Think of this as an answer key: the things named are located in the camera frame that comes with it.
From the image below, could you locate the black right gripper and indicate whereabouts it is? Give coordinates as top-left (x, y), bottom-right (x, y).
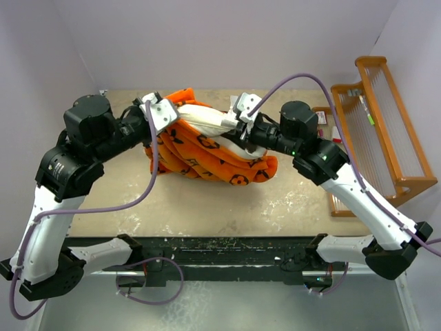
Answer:
top-left (224, 112), bottom-right (302, 156)

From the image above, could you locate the orange patterned pillowcase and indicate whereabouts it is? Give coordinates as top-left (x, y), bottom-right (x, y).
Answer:
top-left (157, 88), bottom-right (278, 185)

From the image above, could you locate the white pillow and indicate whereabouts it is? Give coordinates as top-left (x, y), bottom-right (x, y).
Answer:
top-left (178, 104), bottom-right (267, 160)

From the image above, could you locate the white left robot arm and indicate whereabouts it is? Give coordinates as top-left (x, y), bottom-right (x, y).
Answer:
top-left (1, 93), bottom-right (175, 301)

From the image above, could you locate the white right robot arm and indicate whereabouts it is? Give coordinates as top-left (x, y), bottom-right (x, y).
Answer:
top-left (232, 97), bottom-right (433, 280)

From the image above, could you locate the white red label card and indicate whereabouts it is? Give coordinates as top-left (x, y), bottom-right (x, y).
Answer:
top-left (315, 110), bottom-right (327, 126)

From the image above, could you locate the white red small box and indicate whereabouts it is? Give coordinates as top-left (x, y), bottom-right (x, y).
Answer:
top-left (331, 126), bottom-right (342, 144)

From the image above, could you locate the grey small clip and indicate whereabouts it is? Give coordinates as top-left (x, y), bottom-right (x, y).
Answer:
top-left (347, 88), bottom-right (362, 97)

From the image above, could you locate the green tipped white pen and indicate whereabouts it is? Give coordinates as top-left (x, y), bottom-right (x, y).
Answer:
top-left (358, 95), bottom-right (375, 126)

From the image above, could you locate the orange wooden tiered rack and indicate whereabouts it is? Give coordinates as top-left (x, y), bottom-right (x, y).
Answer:
top-left (331, 56), bottom-right (438, 207)

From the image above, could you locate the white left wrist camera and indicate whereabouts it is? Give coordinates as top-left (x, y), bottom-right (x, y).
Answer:
top-left (139, 92), bottom-right (180, 135)

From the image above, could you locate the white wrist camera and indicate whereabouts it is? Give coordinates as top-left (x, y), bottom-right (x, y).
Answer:
top-left (228, 92), bottom-right (262, 123)
top-left (139, 92), bottom-right (180, 135)

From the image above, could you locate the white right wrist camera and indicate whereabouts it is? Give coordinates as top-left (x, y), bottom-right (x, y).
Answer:
top-left (228, 92), bottom-right (262, 123)

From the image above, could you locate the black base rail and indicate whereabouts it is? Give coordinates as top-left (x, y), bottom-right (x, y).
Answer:
top-left (101, 235), bottom-right (345, 287)

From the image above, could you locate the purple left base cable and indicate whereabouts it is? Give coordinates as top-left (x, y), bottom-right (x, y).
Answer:
top-left (115, 257), bottom-right (185, 305)

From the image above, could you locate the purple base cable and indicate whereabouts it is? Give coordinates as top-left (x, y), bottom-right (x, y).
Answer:
top-left (305, 261), bottom-right (349, 297)
top-left (115, 257), bottom-right (185, 305)

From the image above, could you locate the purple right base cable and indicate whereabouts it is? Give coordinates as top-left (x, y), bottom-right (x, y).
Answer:
top-left (305, 261), bottom-right (349, 297)

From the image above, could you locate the aluminium frame rail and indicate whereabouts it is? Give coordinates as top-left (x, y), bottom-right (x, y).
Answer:
top-left (39, 267), bottom-right (417, 330)

